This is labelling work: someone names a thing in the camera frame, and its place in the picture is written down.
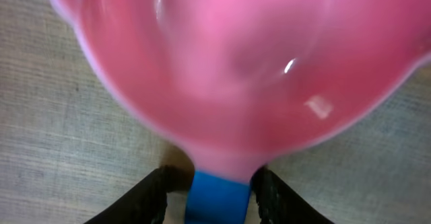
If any pink scoop with blue handle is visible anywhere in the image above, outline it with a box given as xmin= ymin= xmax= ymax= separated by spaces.
xmin=49 ymin=0 xmax=430 ymax=223

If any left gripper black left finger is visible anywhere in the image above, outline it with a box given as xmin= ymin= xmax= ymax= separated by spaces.
xmin=85 ymin=166 xmax=172 ymax=224

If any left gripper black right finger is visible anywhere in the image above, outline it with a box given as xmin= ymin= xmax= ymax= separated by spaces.
xmin=251 ymin=167 xmax=333 ymax=224

